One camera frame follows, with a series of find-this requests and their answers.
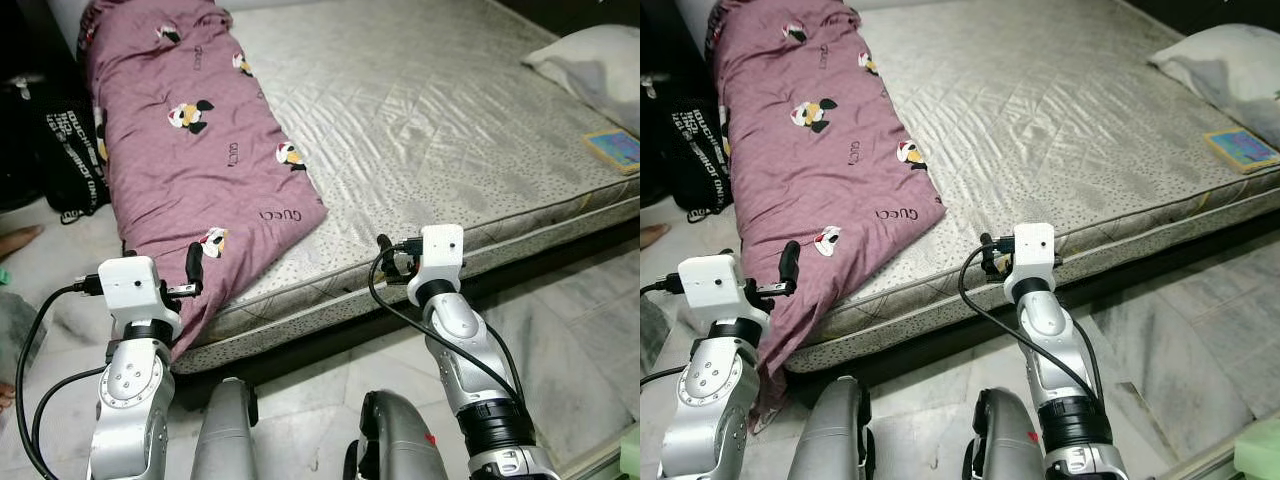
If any purple cartoon print blanket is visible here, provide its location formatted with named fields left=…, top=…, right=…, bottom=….
left=705, top=0, right=949, bottom=436
left=78, top=0, right=331, bottom=363

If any colourful children's book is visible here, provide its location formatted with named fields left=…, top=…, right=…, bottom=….
left=583, top=128, right=641, bottom=176
left=1203, top=128, right=1280, bottom=175

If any white pillow green tree print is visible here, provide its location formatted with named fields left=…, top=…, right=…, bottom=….
left=1148, top=22, right=1280, bottom=126
left=522, top=25, right=641, bottom=136

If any grey patterned mattress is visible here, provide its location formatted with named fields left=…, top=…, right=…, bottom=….
left=785, top=0, right=1280, bottom=373
left=170, top=0, right=641, bottom=376

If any black bag white lettering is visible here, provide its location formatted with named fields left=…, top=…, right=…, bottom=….
left=40, top=75, right=111, bottom=226
left=670, top=95, right=736, bottom=223

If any grey robot left leg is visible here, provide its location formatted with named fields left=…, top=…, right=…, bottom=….
left=190, top=377, right=259, bottom=480
left=785, top=375, right=871, bottom=480

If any grey robot leg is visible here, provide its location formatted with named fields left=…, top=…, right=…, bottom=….
left=345, top=390, right=451, bottom=480
left=962, top=388, right=1046, bottom=480
left=785, top=375, right=871, bottom=480
left=190, top=377, right=259, bottom=480

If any grey robot right leg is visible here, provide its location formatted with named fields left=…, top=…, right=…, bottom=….
left=345, top=390, right=451, bottom=480
left=962, top=388, right=1046, bottom=480

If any black tufted headboard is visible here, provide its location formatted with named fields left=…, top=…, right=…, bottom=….
left=1125, top=0, right=1280, bottom=36
left=495, top=0, right=641, bottom=39

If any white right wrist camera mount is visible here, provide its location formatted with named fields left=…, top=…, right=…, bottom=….
left=406, top=224, right=465, bottom=306
left=1005, top=223, right=1057, bottom=301

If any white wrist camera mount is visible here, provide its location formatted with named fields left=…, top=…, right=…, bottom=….
left=1005, top=223, right=1057, bottom=301
left=677, top=253, right=771, bottom=341
left=97, top=256, right=183, bottom=341
left=406, top=224, right=465, bottom=306

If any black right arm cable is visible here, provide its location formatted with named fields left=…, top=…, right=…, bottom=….
left=367, top=245, right=521, bottom=401
left=957, top=245, right=1101, bottom=401

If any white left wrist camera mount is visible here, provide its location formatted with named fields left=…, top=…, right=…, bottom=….
left=97, top=256, right=183, bottom=341
left=677, top=253, right=771, bottom=341

